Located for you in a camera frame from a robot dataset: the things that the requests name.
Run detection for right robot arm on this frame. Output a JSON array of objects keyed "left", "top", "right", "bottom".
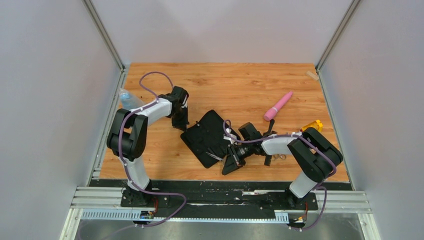
[{"left": 222, "top": 120, "right": 343, "bottom": 209}]

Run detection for black handled comb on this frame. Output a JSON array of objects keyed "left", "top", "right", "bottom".
[{"left": 262, "top": 119, "right": 277, "bottom": 138}]

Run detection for black zippered tool case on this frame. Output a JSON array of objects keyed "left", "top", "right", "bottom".
[{"left": 180, "top": 110, "right": 230, "bottom": 169}]

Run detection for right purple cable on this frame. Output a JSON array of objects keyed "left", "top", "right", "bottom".
[{"left": 222, "top": 119, "right": 339, "bottom": 232}]

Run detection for purple cable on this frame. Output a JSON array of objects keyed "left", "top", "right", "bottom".
[
  {"left": 117, "top": 71, "right": 188, "bottom": 229},
  {"left": 222, "top": 119, "right": 339, "bottom": 232}
]

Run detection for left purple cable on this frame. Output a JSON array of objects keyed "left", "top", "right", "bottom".
[{"left": 117, "top": 71, "right": 188, "bottom": 229}]

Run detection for clear blue spray bottle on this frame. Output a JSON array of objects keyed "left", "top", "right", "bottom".
[{"left": 119, "top": 88, "right": 145, "bottom": 110}]

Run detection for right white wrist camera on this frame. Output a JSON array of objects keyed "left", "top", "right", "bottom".
[{"left": 223, "top": 134, "right": 238, "bottom": 145}]

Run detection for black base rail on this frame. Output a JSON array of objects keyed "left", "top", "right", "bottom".
[{"left": 89, "top": 179, "right": 319, "bottom": 219}]

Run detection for tape piece on table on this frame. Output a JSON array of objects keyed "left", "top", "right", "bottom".
[{"left": 305, "top": 71, "right": 320, "bottom": 81}]

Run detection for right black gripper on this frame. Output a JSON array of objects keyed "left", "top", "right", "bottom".
[{"left": 222, "top": 140, "right": 254, "bottom": 175}]

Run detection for silver scissors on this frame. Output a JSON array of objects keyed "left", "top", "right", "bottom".
[
  {"left": 206, "top": 152, "right": 224, "bottom": 162},
  {"left": 272, "top": 154, "right": 287, "bottom": 161}
]

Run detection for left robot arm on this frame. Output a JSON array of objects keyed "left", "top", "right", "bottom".
[{"left": 106, "top": 86, "right": 189, "bottom": 207}]

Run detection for pink hair trimmer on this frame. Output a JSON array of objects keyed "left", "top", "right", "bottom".
[{"left": 263, "top": 91, "right": 293, "bottom": 122}]

